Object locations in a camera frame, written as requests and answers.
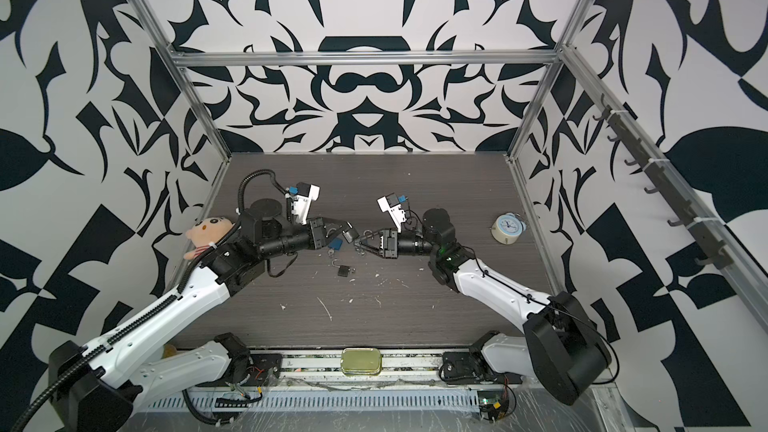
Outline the white slotted cable duct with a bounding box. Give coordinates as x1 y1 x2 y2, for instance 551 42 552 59
143 391 481 414

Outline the plush doll striped shirt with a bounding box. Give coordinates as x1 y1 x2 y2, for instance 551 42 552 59
183 217 234 261

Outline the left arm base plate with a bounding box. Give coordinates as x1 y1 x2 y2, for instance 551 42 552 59
227 353 283 387

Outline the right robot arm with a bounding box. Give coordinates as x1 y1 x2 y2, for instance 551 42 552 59
355 208 613 405

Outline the gold metal tin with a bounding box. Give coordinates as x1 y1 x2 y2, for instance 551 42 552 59
340 347 383 376

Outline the small electronics board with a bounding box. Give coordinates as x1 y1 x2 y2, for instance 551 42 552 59
478 387 517 423

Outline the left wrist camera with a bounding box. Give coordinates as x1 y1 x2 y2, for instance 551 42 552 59
286 182 320 225

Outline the left blue padlock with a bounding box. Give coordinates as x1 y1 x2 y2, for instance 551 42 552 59
328 238 343 252

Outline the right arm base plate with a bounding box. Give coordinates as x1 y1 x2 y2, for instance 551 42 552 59
438 352 523 385

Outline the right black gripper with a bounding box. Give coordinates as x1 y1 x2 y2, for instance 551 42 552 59
358 229 443 264

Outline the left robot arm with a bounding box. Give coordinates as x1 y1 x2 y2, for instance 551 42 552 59
12 169 359 431

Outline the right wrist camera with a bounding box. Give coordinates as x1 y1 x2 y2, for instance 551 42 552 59
377 193 408 233

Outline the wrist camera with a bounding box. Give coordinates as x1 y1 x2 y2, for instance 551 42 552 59
377 193 408 233
286 182 320 225

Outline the cream blue alarm clock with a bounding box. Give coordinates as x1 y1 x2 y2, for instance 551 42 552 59
490 212 527 245

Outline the black padlock front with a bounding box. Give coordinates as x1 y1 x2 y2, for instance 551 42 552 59
331 259 356 278

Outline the black padlock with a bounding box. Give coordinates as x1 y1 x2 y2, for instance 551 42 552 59
331 259 356 278
341 223 360 244

